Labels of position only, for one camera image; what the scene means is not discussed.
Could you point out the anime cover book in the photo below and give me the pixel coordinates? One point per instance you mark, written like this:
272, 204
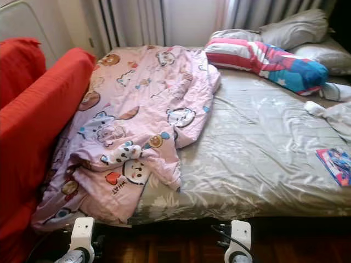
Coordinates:
335, 164

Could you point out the pink cartoon bear blanket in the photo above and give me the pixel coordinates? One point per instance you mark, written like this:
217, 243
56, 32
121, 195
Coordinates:
137, 98

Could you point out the large grey floral pillow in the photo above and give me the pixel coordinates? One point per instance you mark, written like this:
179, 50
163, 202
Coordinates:
339, 119

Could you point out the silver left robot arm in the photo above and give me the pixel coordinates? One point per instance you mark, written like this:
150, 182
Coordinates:
77, 257

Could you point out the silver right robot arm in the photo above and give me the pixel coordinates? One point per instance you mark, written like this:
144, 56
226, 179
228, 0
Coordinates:
243, 258

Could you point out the grey floral bed sheet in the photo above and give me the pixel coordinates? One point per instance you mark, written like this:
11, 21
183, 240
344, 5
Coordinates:
252, 148

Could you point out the red folded cushion mattress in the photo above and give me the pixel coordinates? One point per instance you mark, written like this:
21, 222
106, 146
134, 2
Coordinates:
33, 137

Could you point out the red blue striped bolster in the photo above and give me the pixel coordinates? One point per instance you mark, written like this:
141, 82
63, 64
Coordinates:
279, 67

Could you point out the small white pillow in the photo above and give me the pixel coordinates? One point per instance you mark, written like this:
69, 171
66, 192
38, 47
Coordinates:
337, 92

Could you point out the grey striped curtain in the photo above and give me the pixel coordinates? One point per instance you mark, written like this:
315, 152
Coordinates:
129, 23
279, 11

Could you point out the grey quilted upright mattress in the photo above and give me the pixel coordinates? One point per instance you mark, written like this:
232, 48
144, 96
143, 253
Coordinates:
22, 22

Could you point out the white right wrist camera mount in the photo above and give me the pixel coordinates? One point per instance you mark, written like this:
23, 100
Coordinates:
241, 236

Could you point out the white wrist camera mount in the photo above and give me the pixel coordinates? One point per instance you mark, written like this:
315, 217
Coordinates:
241, 236
83, 234

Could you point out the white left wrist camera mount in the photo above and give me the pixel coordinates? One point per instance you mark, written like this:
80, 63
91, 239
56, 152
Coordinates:
83, 234

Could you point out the black bed frame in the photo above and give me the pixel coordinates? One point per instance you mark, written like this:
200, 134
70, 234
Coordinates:
186, 229

